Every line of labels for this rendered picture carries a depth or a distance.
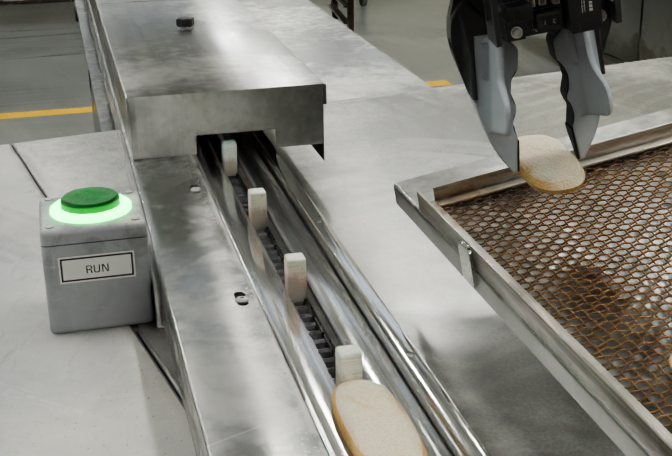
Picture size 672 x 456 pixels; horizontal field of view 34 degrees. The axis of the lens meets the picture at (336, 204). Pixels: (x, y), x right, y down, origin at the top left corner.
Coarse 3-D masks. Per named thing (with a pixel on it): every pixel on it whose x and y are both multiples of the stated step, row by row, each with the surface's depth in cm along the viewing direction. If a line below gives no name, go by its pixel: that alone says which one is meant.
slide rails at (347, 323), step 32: (256, 160) 101; (224, 192) 92; (288, 224) 85; (256, 256) 79; (320, 256) 79; (320, 288) 74; (288, 320) 69; (352, 320) 69; (288, 352) 65; (384, 352) 65; (320, 384) 62; (384, 384) 62; (320, 416) 58; (416, 416) 58
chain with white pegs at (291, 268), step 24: (216, 144) 109; (240, 192) 96; (264, 192) 86; (264, 216) 87; (264, 240) 85; (288, 264) 73; (288, 288) 74; (312, 312) 72; (312, 336) 70; (336, 360) 62; (360, 360) 61; (336, 384) 62
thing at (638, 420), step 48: (624, 144) 80; (480, 192) 77; (528, 192) 76; (576, 192) 75; (528, 240) 70; (576, 240) 68; (624, 240) 67; (528, 288) 64; (576, 288) 63; (576, 336) 58; (624, 336) 57
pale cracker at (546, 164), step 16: (528, 144) 72; (544, 144) 71; (560, 144) 71; (528, 160) 69; (544, 160) 68; (560, 160) 68; (576, 160) 68; (528, 176) 68; (544, 176) 67; (560, 176) 66; (576, 176) 66; (544, 192) 66; (560, 192) 66
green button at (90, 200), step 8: (72, 192) 76; (80, 192) 76; (88, 192) 76; (96, 192) 76; (104, 192) 76; (112, 192) 76; (64, 200) 74; (72, 200) 74; (80, 200) 74; (88, 200) 74; (96, 200) 74; (104, 200) 74; (112, 200) 75; (64, 208) 74; (72, 208) 74; (80, 208) 73; (88, 208) 74; (96, 208) 74; (104, 208) 74; (112, 208) 74
